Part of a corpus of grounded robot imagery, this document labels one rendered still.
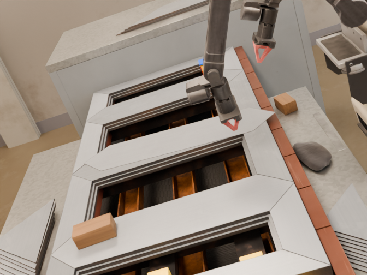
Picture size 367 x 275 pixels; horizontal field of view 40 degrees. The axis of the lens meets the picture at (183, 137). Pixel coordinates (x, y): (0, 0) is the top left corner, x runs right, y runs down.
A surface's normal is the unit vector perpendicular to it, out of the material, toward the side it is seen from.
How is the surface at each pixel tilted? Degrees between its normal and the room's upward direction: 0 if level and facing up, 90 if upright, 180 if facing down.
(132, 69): 90
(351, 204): 0
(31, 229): 0
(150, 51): 90
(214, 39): 95
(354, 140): 0
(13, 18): 90
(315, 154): 8
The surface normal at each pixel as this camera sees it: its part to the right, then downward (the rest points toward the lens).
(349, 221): -0.31, -0.83
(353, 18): -0.02, 0.62
